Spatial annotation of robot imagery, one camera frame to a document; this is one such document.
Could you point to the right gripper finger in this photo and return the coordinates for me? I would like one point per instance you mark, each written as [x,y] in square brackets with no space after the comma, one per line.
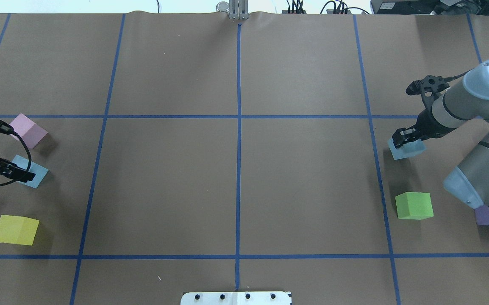
[403,136]

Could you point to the aluminium camera post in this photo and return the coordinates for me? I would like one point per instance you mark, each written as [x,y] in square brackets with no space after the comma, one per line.
[235,9]

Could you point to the light blue foam block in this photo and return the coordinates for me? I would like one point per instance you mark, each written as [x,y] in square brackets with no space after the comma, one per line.
[407,150]
[39,171]

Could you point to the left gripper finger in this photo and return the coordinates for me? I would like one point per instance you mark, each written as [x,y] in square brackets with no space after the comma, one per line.
[20,175]

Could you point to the yellow foam block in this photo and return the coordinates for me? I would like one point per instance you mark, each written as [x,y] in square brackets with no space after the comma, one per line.
[18,230]

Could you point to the pink foam block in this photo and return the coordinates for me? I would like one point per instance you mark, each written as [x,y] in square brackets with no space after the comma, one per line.
[30,132]

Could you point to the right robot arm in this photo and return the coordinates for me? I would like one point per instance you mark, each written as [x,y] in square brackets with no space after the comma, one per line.
[450,103]

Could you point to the purple foam block right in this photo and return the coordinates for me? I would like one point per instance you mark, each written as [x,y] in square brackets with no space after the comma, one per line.
[482,215]

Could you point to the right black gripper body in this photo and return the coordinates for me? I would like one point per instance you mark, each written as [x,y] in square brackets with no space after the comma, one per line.
[428,123]

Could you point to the white metal mounting plate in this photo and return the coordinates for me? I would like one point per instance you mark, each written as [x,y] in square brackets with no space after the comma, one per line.
[237,298]

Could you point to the green foam block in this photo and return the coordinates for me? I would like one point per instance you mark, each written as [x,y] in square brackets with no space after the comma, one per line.
[414,206]

